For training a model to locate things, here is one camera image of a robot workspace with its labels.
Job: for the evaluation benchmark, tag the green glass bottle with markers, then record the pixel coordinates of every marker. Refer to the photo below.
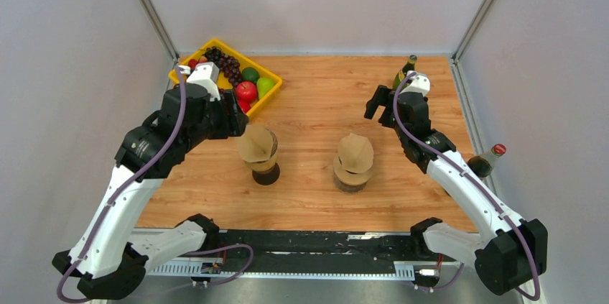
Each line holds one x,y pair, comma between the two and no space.
401,74

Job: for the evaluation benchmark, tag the cola bottle red cap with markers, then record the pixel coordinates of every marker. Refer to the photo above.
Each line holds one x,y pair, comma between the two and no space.
483,164

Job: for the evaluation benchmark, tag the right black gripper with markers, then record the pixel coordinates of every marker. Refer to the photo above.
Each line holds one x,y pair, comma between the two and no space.
382,97

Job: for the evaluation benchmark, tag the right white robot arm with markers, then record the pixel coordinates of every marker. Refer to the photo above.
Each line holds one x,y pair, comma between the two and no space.
507,251

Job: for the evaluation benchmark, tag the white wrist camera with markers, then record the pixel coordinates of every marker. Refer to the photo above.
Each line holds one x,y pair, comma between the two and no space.
416,82
205,75

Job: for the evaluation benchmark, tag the glass server with wooden collar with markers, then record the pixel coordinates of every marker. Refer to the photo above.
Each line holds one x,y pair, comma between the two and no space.
349,182

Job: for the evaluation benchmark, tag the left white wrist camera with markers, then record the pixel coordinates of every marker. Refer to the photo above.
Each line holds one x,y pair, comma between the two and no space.
205,75

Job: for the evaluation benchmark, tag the brown paper filter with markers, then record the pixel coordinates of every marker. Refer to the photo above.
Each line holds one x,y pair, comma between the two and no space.
355,154
257,144

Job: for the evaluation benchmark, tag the green pear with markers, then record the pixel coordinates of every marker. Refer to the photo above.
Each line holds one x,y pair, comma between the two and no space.
264,85

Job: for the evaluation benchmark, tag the red glass carafe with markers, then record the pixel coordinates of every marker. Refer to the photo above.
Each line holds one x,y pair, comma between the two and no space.
264,173

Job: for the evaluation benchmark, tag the dark purple grape bunch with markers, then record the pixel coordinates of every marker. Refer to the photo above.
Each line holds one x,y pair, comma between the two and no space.
227,64

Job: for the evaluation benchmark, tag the clear glass ribbed dripper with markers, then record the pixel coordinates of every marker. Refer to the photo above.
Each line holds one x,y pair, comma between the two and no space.
273,147

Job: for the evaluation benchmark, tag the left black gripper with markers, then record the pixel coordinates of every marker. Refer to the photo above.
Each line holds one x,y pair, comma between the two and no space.
234,123

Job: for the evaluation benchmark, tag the green lime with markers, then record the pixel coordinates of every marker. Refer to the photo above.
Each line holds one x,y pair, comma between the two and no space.
250,74

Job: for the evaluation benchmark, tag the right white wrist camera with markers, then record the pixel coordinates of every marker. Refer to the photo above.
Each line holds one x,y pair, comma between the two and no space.
416,82

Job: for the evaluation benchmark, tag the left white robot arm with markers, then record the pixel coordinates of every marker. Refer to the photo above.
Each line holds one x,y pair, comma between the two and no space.
106,262

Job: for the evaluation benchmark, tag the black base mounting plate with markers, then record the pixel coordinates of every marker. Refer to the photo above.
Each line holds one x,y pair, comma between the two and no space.
316,252

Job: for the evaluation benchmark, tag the red apple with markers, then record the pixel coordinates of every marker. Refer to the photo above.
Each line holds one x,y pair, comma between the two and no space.
246,91
244,106

